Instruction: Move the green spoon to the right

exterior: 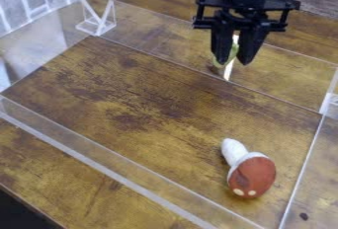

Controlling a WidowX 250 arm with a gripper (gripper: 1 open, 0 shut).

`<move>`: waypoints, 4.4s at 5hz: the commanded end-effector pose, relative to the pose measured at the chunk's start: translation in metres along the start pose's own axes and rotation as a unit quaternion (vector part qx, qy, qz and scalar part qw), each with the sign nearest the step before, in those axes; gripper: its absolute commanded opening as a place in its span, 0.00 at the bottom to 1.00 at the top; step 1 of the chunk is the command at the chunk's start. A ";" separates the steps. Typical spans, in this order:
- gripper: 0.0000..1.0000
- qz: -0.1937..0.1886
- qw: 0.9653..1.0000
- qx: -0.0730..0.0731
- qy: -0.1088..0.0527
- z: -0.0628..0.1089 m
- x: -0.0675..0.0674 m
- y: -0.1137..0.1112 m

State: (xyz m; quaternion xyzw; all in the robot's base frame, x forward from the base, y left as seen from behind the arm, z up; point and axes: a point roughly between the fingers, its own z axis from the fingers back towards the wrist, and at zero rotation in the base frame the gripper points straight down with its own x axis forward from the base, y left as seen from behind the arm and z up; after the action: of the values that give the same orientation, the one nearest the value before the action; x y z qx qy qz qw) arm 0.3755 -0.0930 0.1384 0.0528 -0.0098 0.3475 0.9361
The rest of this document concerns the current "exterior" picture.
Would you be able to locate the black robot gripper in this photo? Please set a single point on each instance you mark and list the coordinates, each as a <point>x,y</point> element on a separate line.
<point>244,13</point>

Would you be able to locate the green plastic spoon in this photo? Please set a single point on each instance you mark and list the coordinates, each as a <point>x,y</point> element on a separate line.
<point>232,56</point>

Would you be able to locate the toy mushroom brown cap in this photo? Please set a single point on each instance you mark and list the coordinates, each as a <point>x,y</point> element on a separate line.
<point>253,170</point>

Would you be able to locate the clear acrylic triangular bracket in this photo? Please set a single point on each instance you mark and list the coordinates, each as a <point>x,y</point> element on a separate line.
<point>97,25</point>

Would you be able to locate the clear acrylic enclosure walls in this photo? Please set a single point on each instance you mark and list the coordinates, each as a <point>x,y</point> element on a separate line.
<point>111,128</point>

